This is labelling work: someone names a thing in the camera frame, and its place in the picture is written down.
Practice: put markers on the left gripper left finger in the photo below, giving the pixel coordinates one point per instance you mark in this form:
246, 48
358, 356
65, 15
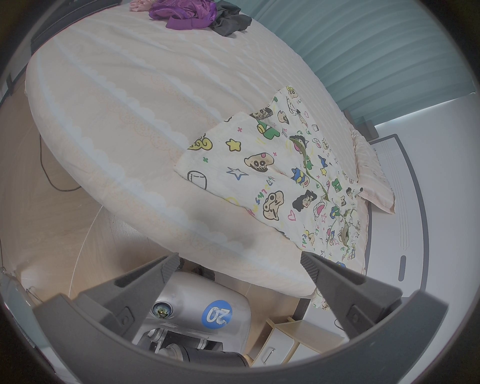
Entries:
135, 296

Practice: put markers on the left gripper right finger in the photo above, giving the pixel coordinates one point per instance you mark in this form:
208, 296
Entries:
348, 300

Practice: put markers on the white printed pyjama top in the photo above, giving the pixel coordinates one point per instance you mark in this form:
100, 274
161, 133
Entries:
262, 168

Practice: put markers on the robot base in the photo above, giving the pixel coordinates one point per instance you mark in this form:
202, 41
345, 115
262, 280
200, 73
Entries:
195, 296

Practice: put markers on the bed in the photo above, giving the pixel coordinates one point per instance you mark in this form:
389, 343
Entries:
112, 93

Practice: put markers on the pale wooden bedside table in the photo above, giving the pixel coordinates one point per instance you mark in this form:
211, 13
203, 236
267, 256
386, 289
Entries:
300, 337

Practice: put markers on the cream striped pillow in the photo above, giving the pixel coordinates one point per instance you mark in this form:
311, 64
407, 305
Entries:
375, 176

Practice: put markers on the grey bedside table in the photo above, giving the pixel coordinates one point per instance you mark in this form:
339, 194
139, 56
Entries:
369, 129

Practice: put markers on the blue-green curtain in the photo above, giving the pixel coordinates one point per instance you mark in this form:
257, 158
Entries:
356, 56

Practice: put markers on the purple garment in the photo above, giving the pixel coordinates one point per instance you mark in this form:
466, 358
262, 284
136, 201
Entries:
180, 15

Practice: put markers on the dark grey garment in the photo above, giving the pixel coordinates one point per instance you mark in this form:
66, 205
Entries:
228, 22

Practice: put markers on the pink garment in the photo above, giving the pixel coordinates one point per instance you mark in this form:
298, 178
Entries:
140, 4

